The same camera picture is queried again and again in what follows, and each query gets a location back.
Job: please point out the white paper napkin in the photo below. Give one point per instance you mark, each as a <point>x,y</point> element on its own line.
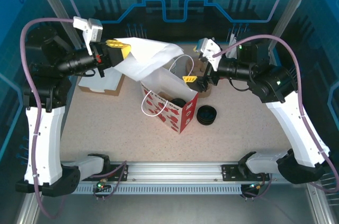
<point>148,54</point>

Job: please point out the black cup lid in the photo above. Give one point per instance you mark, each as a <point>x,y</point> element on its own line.
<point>178,101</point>

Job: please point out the red white paper bag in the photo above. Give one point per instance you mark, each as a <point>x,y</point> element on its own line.
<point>186,118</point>

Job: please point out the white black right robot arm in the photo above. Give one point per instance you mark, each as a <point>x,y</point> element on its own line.
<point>294,128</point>

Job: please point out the stack of black cup lids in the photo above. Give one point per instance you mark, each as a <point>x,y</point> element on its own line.
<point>208,116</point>

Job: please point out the small green-lit control board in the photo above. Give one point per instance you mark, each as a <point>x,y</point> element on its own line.
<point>100,186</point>
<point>254,187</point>

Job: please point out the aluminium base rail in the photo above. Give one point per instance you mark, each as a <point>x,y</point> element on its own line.
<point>174,171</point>

